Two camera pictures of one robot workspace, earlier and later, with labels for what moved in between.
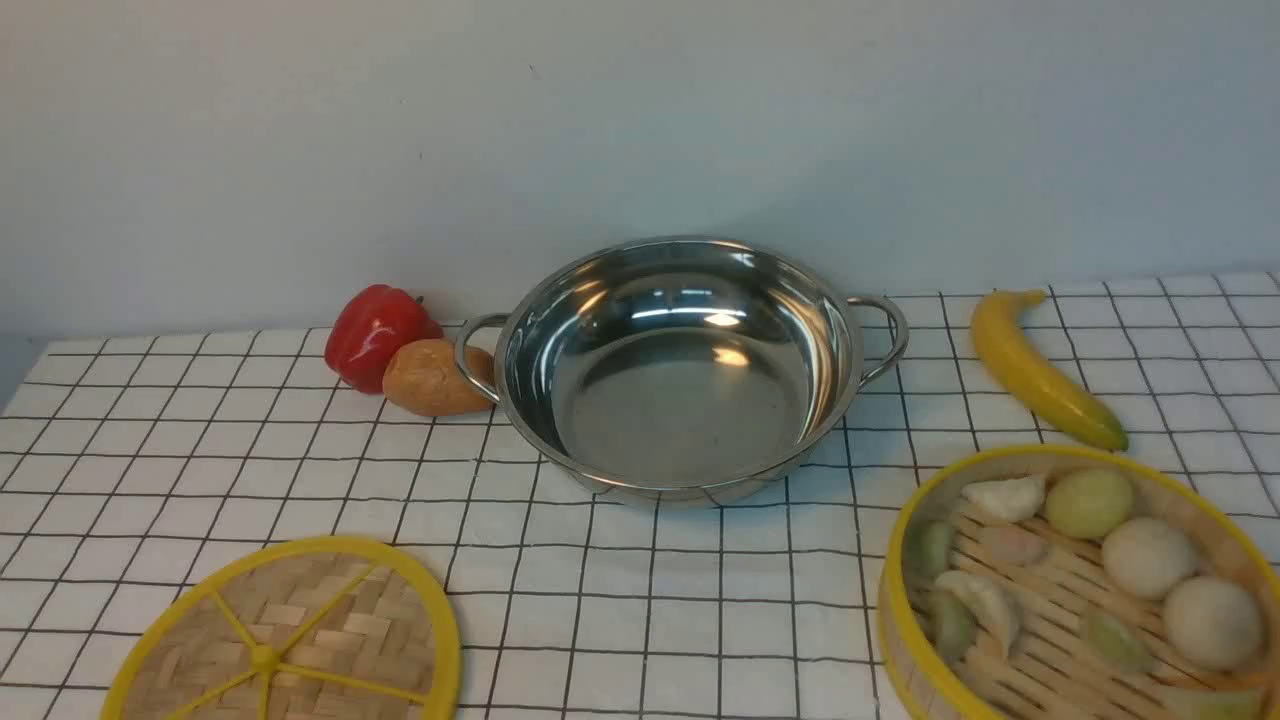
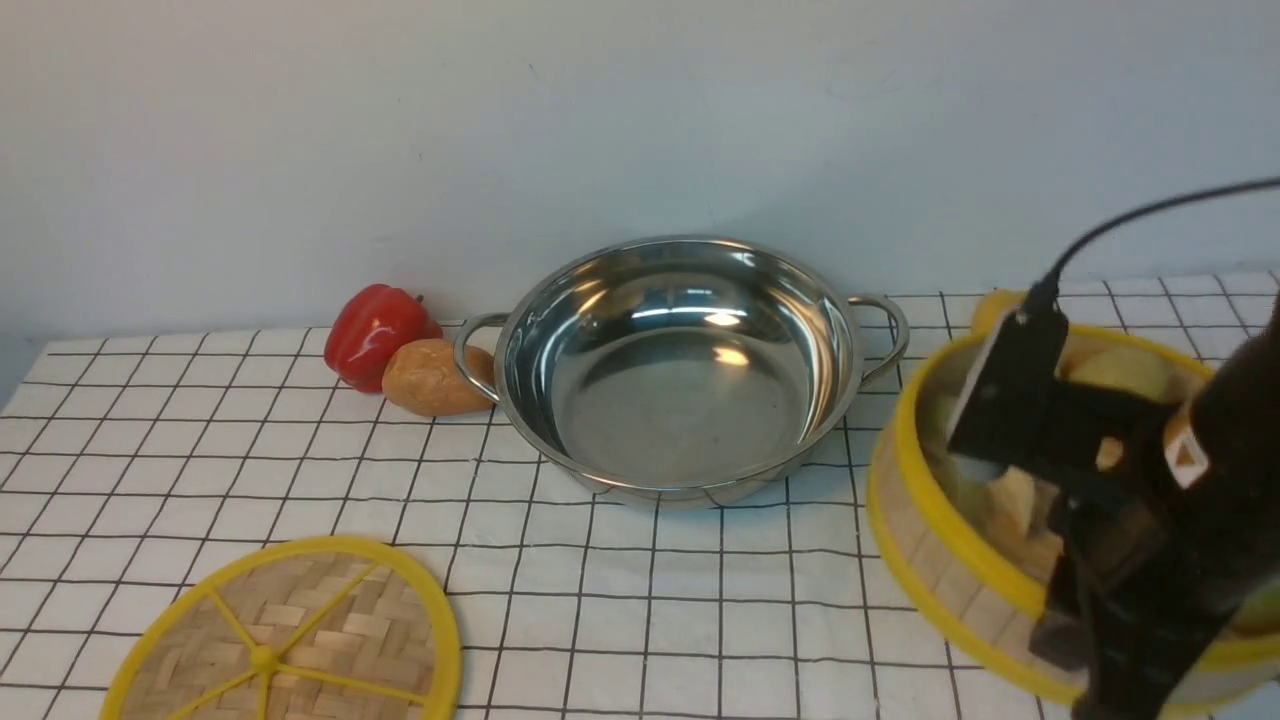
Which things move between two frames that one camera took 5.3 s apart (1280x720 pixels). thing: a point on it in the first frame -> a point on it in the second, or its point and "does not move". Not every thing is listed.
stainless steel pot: x=682 y=371 does not move
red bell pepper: x=368 y=327 does not move
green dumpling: x=928 y=547 -> x=943 y=406
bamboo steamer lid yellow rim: x=298 y=628 does not move
